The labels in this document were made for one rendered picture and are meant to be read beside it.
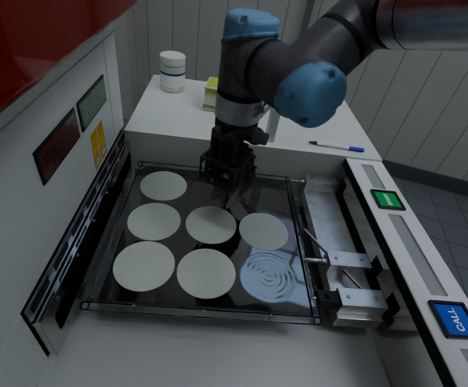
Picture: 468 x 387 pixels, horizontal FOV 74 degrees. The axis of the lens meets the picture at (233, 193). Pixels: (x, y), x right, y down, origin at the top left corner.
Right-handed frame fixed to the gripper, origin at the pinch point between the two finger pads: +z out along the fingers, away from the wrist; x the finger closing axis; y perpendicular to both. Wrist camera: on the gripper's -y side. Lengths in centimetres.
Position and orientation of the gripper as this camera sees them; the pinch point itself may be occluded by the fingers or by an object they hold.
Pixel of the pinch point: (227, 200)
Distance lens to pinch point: 65.2
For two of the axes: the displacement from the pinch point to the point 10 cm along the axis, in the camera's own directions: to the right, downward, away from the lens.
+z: -1.3, 7.5, 6.5
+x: 8.8, 3.9, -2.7
